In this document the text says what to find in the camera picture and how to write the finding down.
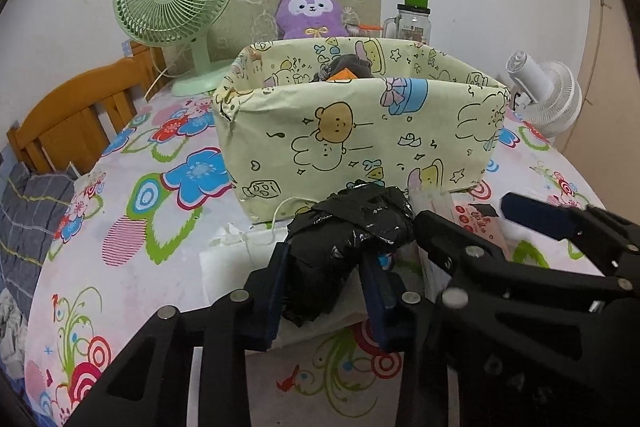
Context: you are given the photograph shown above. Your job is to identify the black plastic bag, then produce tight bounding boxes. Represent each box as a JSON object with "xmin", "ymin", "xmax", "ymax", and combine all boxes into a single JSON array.
[{"xmin": 282, "ymin": 179, "xmax": 416, "ymax": 327}]

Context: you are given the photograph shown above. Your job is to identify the yellow cartoon print box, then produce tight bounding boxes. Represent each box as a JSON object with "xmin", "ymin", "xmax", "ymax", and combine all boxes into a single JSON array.
[{"xmin": 212, "ymin": 36, "xmax": 511, "ymax": 224}]

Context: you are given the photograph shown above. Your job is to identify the crumpled white cloth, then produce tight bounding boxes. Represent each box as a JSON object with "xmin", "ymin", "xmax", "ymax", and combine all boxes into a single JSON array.
[{"xmin": 0, "ymin": 289, "xmax": 31, "ymax": 378}]

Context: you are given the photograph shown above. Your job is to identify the white standing fan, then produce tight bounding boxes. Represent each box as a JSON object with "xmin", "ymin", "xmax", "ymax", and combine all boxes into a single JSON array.
[{"xmin": 504, "ymin": 51, "xmax": 583, "ymax": 138}]

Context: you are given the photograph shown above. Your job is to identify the clear plastic bag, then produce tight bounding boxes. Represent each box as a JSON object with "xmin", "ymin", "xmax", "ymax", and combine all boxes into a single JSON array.
[{"xmin": 409, "ymin": 187, "xmax": 458, "ymax": 293}]

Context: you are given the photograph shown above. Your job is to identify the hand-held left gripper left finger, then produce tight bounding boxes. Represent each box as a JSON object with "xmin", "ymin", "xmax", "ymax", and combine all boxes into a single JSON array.
[{"xmin": 65, "ymin": 241, "xmax": 296, "ymax": 427}]

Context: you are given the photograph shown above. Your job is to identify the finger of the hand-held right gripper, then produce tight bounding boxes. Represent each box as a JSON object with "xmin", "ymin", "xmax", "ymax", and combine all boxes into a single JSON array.
[
  {"xmin": 414, "ymin": 209, "xmax": 640, "ymax": 303},
  {"xmin": 501, "ymin": 192, "xmax": 640, "ymax": 280}
]

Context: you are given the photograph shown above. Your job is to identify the glass jar with green lid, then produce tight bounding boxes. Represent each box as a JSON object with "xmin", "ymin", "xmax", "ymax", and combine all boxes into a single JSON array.
[{"xmin": 382, "ymin": 0, "xmax": 433, "ymax": 45}]

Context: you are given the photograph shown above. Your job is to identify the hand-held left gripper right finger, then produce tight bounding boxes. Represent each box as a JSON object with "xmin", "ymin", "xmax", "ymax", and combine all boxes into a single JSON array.
[{"xmin": 359, "ymin": 252, "xmax": 601, "ymax": 427}]

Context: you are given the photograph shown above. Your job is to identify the beige door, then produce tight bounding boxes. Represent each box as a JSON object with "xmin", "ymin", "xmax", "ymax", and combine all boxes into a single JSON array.
[{"xmin": 560, "ymin": 0, "xmax": 640, "ymax": 218}]

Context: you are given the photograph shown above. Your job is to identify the wooden bed headboard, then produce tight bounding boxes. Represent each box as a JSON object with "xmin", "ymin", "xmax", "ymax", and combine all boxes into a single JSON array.
[{"xmin": 6, "ymin": 47, "xmax": 168, "ymax": 175}]

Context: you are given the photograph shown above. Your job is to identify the grey knitted gloves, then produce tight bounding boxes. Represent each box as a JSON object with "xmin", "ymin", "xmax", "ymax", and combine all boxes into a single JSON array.
[{"xmin": 312, "ymin": 54, "xmax": 373, "ymax": 82}]

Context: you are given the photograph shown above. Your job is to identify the small glass with orange lid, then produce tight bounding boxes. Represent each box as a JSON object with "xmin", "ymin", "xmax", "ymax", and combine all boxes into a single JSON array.
[{"xmin": 347, "ymin": 19, "xmax": 386, "ymax": 40}]

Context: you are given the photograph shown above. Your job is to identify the white tissue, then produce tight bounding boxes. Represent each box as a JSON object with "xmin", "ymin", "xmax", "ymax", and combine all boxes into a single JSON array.
[{"xmin": 199, "ymin": 222, "xmax": 421, "ymax": 348}]

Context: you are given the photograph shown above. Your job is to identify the floral tablecloth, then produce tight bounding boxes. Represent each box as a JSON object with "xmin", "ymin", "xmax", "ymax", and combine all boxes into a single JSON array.
[{"xmin": 22, "ymin": 72, "xmax": 616, "ymax": 427}]

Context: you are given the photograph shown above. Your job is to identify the purple plush toy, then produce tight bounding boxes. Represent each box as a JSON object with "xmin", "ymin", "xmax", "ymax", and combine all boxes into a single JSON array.
[{"xmin": 276, "ymin": 0, "xmax": 351, "ymax": 40}]

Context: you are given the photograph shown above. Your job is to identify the grey plaid pillow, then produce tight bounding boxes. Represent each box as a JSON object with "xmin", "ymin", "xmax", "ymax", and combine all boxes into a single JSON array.
[{"xmin": 0, "ymin": 162, "xmax": 83, "ymax": 288}]

